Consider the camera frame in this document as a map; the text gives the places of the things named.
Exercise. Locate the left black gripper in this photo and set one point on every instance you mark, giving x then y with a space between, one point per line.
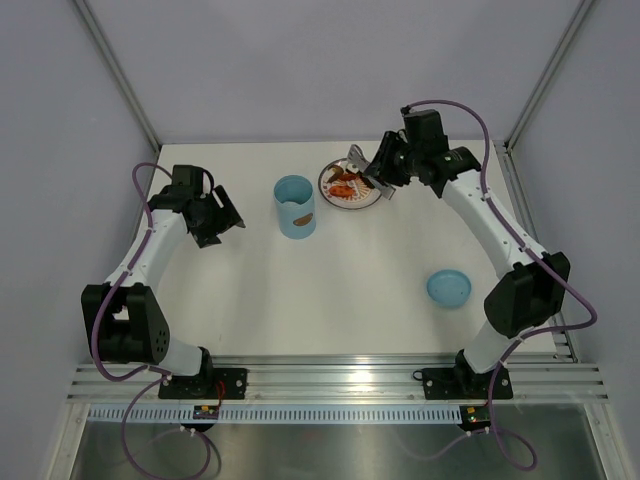
209 236

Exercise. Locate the blue cylindrical lunch container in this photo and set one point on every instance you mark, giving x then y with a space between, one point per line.
295 223

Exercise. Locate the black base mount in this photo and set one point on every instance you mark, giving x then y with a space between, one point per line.
230 383
449 384

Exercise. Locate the left aluminium frame post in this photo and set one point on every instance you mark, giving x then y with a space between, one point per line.
107 55

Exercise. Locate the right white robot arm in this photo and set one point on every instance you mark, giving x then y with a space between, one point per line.
530 288

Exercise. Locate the orange toy fried cutlet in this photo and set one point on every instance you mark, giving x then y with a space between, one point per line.
341 191

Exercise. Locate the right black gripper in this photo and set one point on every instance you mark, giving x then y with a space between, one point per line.
381 163

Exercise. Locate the toy fried egg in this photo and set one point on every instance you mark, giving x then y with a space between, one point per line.
291 204

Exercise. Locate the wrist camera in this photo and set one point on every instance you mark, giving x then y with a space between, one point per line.
424 128
188 180

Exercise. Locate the aluminium front rail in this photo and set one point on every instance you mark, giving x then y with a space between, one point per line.
389 380

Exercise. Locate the blue round lid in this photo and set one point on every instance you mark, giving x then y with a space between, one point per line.
449 288

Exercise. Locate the aluminium frame post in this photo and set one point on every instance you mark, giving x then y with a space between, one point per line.
551 69
107 55

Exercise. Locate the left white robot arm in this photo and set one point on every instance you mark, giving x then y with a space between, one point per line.
126 327

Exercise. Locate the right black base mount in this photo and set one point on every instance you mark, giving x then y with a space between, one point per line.
449 384

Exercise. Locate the right aluminium frame post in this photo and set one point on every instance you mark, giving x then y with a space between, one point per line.
551 69

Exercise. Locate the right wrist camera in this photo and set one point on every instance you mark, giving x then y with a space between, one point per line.
424 128

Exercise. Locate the patterned round plate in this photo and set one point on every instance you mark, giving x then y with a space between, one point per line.
363 196

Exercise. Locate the metal tongs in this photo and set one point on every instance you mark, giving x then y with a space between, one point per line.
356 157

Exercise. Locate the dark toy seaweed piece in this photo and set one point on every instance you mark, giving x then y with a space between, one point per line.
365 182

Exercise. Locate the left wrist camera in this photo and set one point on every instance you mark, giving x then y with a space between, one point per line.
188 180

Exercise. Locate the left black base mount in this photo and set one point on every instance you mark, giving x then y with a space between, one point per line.
230 383

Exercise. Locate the white slotted cable duct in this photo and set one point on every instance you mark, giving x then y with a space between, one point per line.
279 414

